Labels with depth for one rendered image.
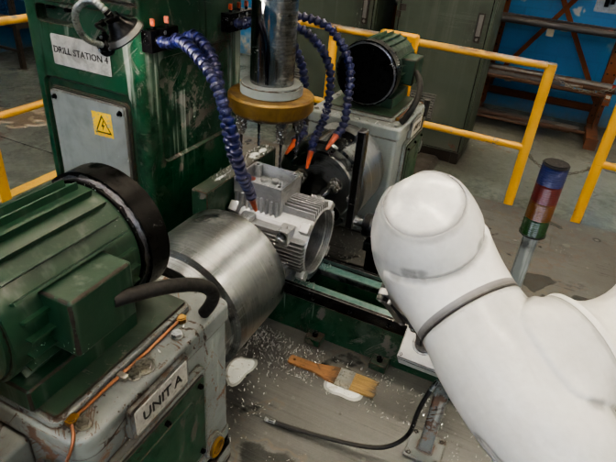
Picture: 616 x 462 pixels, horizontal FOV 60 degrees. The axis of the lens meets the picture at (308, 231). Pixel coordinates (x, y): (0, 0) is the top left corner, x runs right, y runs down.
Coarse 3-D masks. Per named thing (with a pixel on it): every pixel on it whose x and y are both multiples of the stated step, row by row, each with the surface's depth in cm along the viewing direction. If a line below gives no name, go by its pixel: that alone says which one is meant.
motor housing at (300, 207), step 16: (240, 208) 120; (288, 208) 117; (304, 208) 116; (320, 208) 116; (256, 224) 116; (272, 224) 117; (320, 224) 129; (272, 240) 117; (304, 240) 114; (320, 240) 129; (288, 256) 115; (304, 256) 115; (320, 256) 128
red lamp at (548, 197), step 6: (534, 186) 124; (540, 186) 122; (534, 192) 124; (540, 192) 122; (546, 192) 121; (552, 192) 121; (558, 192) 121; (534, 198) 124; (540, 198) 123; (546, 198) 122; (552, 198) 122; (558, 198) 123; (540, 204) 123; (546, 204) 123; (552, 204) 123
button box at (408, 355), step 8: (408, 328) 90; (408, 336) 89; (408, 344) 88; (400, 352) 88; (408, 352) 88; (416, 352) 87; (400, 360) 90; (408, 360) 87; (416, 360) 87; (424, 360) 87; (416, 368) 91; (424, 368) 87; (432, 368) 86
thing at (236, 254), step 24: (192, 216) 101; (216, 216) 98; (240, 216) 99; (192, 240) 91; (216, 240) 92; (240, 240) 95; (264, 240) 98; (168, 264) 86; (192, 264) 87; (216, 264) 88; (240, 264) 91; (264, 264) 96; (240, 288) 89; (264, 288) 95; (240, 312) 89; (264, 312) 97; (240, 336) 90
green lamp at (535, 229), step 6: (522, 222) 129; (528, 222) 127; (534, 222) 125; (522, 228) 129; (528, 228) 127; (534, 228) 126; (540, 228) 126; (546, 228) 127; (528, 234) 128; (534, 234) 127; (540, 234) 127
